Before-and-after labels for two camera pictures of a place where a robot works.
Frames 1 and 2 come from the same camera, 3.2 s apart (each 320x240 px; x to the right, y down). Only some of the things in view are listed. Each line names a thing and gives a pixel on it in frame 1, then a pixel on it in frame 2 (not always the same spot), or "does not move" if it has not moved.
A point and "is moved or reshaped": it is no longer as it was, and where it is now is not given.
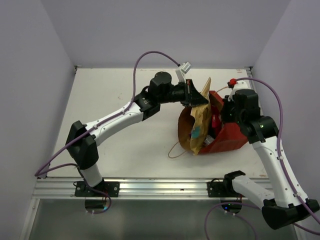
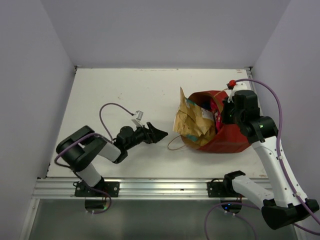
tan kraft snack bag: [201, 123] is moved or reshaped
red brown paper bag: [231, 136] is moved or reshaped
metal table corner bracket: [76, 66] does not move
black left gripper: [191, 96] to [152, 134]
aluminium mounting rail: [129, 188] does not move
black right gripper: [226, 104] does not move
